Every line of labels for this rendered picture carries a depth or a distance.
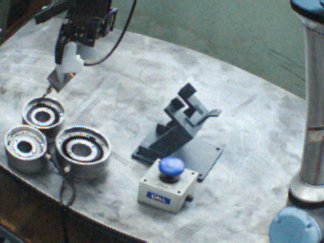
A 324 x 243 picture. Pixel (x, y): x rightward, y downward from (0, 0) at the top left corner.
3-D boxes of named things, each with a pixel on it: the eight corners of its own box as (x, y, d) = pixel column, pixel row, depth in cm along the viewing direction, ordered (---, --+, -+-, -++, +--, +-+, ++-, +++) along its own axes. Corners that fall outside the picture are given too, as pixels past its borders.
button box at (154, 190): (136, 200, 124) (139, 179, 121) (154, 179, 129) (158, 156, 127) (181, 216, 122) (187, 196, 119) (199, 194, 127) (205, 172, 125)
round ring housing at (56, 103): (21, 113, 138) (22, 97, 136) (62, 112, 141) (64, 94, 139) (23, 144, 130) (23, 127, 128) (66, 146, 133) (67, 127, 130)
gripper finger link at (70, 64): (74, 96, 124) (85, 47, 120) (49, 87, 126) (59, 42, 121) (83, 89, 127) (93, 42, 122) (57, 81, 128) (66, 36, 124)
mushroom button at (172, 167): (150, 188, 123) (154, 164, 120) (161, 176, 126) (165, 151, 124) (174, 196, 122) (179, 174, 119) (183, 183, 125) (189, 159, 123)
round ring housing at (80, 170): (71, 137, 135) (72, 118, 133) (120, 161, 132) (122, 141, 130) (47, 163, 127) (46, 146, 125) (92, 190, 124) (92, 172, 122)
